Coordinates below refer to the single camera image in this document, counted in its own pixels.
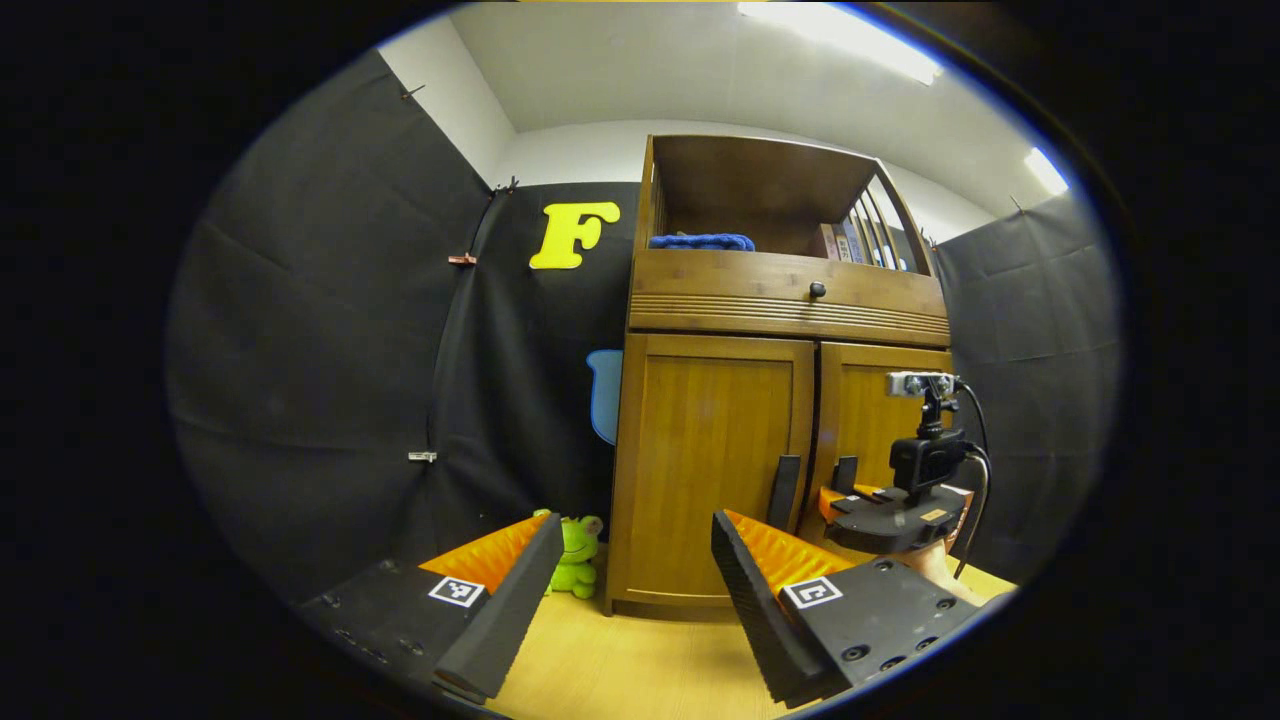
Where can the green frog plush toy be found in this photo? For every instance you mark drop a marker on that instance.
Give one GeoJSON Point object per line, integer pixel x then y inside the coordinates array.
{"type": "Point", "coordinates": [575, 560]}

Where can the wooden double-door shoe cabinet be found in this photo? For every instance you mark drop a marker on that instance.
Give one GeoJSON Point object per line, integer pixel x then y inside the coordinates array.
{"type": "Point", "coordinates": [760, 190]}

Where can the brown book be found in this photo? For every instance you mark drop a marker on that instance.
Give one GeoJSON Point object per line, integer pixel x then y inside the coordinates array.
{"type": "Point", "coordinates": [846, 243]}

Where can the tan book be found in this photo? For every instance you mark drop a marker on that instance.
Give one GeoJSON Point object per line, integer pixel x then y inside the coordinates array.
{"type": "Point", "coordinates": [829, 244]}

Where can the blue towel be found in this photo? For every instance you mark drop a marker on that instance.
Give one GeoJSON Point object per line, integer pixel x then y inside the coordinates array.
{"type": "Point", "coordinates": [700, 242]}

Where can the black backdrop cloth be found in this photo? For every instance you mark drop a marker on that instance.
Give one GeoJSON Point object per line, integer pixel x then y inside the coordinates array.
{"type": "Point", "coordinates": [330, 330]}

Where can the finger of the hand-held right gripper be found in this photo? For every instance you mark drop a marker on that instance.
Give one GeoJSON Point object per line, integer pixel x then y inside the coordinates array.
{"type": "Point", "coordinates": [888, 494]}
{"type": "Point", "coordinates": [840, 503]}

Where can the large ceiling light panel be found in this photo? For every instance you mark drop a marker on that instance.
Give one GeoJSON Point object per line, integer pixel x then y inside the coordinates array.
{"type": "Point", "coordinates": [850, 40]}

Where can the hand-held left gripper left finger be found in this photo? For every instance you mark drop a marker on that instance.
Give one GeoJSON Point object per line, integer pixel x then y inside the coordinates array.
{"type": "Point", "coordinates": [505, 625]}

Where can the wooden shoe cabinet door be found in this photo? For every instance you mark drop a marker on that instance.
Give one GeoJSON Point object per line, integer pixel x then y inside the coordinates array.
{"type": "Point", "coordinates": [865, 420]}
{"type": "Point", "coordinates": [700, 450]}

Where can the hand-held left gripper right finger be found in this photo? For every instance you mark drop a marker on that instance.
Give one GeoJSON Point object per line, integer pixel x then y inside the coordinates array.
{"type": "Point", "coordinates": [755, 615]}

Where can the small ceiling light panel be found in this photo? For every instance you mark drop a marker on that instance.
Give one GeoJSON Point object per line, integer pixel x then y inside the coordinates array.
{"type": "Point", "coordinates": [1045, 172]}

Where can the wooden drawer with black knob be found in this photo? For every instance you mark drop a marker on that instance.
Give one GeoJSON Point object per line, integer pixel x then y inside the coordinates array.
{"type": "Point", "coordinates": [720, 285]}

